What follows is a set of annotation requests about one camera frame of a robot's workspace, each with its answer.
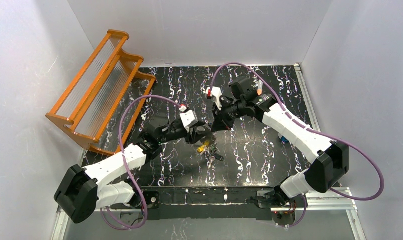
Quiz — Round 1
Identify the yellow key tag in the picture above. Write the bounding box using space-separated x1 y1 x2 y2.
197 140 211 154

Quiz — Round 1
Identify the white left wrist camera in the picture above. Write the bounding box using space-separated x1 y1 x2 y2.
179 104 198 133

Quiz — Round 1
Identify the black key fob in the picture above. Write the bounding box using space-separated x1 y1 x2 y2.
209 152 224 162

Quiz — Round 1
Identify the orange white marker pen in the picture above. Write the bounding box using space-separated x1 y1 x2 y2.
257 80 264 96

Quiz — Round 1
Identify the orange wooden shelf rack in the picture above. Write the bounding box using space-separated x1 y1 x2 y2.
45 29 156 156

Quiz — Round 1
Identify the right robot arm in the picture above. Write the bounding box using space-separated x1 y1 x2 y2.
205 78 349 206

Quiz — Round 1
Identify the aluminium frame rail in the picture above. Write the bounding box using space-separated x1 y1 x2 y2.
52 187 366 240

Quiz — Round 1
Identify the blue white round jar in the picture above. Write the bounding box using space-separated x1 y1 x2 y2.
278 133 290 143

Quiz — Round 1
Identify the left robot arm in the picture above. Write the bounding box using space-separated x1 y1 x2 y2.
54 113 213 224

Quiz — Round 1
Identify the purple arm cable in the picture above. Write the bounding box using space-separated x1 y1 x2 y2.
208 62 386 228
100 95 189 231

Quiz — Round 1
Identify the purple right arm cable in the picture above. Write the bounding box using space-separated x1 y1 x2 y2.
208 62 386 228

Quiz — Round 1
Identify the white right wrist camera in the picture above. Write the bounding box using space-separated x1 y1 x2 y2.
204 87 222 110

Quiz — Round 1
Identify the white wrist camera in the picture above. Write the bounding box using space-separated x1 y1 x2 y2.
179 104 198 133
204 87 222 110

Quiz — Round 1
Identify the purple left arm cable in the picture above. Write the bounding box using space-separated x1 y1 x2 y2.
100 95 189 231

